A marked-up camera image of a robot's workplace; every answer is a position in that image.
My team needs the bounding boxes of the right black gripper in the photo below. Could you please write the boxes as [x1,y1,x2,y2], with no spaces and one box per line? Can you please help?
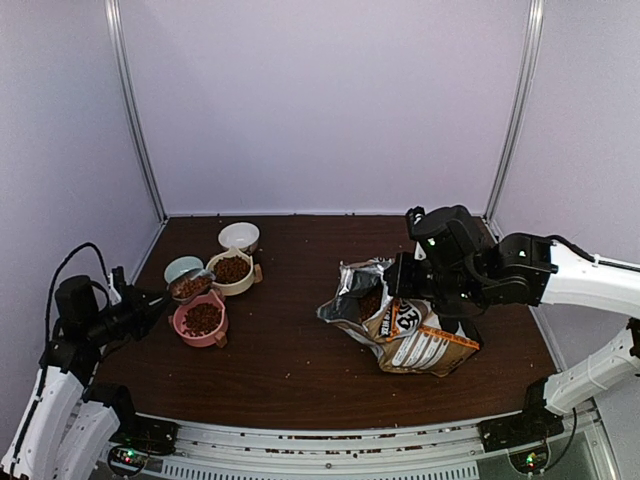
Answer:
[385,251,487,304]

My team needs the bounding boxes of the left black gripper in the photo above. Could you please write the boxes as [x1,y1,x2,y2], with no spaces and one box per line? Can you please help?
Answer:
[83,284,170,346]

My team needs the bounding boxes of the metal scoop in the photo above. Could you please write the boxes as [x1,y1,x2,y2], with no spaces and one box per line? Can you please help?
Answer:
[159,269,215,305]

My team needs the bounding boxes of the pink pet bowl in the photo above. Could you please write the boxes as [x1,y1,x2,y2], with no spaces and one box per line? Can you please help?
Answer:
[169,290,229,348]

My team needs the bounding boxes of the dog food bag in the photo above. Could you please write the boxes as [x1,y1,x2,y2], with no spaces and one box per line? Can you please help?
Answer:
[316,258,483,378]

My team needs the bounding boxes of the cream pet bowl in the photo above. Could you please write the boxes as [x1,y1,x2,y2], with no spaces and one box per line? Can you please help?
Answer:
[206,247,263,297]

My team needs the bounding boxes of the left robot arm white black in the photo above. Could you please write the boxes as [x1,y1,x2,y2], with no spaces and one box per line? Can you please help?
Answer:
[1,275,172,479]

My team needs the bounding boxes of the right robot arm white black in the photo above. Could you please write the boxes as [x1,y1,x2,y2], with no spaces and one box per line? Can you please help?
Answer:
[384,205,639,442]

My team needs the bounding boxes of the teal ceramic bowl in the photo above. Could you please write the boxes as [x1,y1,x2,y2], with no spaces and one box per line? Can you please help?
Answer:
[164,256,204,284]

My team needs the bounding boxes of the white ceramic bowl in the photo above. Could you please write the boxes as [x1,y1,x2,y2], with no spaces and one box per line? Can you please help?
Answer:
[218,222,260,255]

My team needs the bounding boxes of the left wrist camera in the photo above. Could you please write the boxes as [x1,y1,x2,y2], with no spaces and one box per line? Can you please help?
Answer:
[108,266,127,305]

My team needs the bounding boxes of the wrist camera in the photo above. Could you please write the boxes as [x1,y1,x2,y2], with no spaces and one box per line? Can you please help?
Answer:
[405,206,427,261]
[108,266,127,305]

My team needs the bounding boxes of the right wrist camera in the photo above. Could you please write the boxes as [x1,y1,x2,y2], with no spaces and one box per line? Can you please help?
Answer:
[405,206,427,261]

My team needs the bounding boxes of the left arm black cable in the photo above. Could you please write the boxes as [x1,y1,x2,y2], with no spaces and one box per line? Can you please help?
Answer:
[42,242,111,351]

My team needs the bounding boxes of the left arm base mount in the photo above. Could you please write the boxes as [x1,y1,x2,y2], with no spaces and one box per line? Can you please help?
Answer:
[87,415,179,456]

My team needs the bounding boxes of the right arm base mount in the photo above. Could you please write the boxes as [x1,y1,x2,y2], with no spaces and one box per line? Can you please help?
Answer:
[477,412,564,452]

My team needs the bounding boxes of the front aluminium rail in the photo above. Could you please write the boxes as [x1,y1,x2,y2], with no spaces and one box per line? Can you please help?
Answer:
[49,399,616,480]

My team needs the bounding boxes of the right aluminium frame post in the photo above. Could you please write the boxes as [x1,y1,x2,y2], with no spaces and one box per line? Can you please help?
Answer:
[483,0,545,226]

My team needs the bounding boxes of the aluminium frame post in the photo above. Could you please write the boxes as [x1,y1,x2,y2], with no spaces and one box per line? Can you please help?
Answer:
[483,0,545,226]
[104,0,168,224]

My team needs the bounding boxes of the left aluminium frame post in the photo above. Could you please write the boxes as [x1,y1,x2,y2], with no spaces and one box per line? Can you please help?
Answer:
[104,0,168,224]

